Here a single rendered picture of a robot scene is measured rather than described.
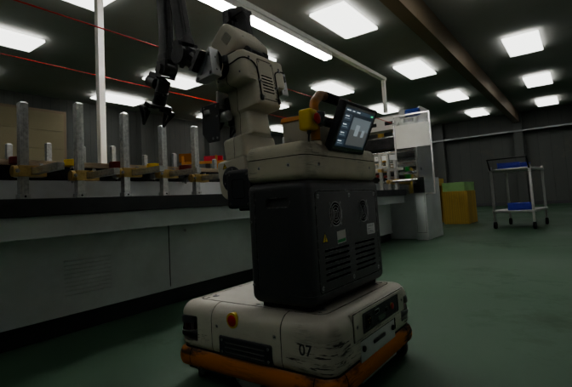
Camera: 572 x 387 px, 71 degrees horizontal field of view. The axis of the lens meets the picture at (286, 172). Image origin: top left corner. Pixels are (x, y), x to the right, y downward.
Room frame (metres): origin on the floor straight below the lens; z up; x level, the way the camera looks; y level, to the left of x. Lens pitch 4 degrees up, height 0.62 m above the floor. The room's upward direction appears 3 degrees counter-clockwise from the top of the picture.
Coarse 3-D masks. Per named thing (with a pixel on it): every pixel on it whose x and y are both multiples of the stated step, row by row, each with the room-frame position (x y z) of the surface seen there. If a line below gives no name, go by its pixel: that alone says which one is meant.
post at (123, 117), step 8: (120, 120) 2.18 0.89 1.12; (128, 120) 2.20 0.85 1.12; (120, 128) 2.18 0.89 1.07; (128, 128) 2.19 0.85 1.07; (120, 136) 2.18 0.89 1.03; (128, 136) 2.19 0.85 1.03; (120, 144) 2.19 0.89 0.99; (128, 144) 2.19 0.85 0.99; (120, 152) 2.19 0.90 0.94; (128, 152) 2.19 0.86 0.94; (120, 160) 2.19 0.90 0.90; (128, 160) 2.19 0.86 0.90; (128, 184) 2.19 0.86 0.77
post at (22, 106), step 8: (16, 104) 1.78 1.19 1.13; (24, 104) 1.78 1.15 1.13; (16, 112) 1.78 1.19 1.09; (24, 112) 1.78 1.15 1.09; (24, 120) 1.78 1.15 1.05; (24, 128) 1.78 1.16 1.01; (24, 136) 1.78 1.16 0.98; (24, 144) 1.78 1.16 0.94; (24, 152) 1.78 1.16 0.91; (24, 160) 1.78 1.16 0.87; (24, 184) 1.78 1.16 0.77; (24, 192) 1.78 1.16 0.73
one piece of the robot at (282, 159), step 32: (320, 96) 1.35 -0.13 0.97; (256, 160) 1.34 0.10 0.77; (288, 160) 1.26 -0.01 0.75; (320, 160) 1.30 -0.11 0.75; (352, 160) 1.48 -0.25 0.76; (256, 192) 1.34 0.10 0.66; (288, 192) 1.27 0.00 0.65; (320, 192) 1.29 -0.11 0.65; (352, 192) 1.47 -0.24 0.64; (256, 224) 1.35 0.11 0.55; (288, 224) 1.27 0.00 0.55; (320, 224) 1.28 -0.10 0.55; (352, 224) 1.46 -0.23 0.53; (256, 256) 1.35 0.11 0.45; (288, 256) 1.27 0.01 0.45; (320, 256) 1.27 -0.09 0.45; (352, 256) 1.44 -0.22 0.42; (256, 288) 1.35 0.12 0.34; (288, 288) 1.28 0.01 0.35; (320, 288) 1.26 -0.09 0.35; (352, 288) 1.45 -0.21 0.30
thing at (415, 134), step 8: (400, 128) 5.63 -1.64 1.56; (408, 128) 5.57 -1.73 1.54; (416, 128) 5.50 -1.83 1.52; (424, 128) 5.44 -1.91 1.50; (400, 136) 5.64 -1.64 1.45; (408, 136) 5.57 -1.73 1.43; (416, 136) 5.51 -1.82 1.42; (424, 136) 5.45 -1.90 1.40; (400, 144) 5.64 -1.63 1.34; (408, 144) 5.58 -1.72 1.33; (416, 144) 5.51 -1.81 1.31; (424, 144) 5.45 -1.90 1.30
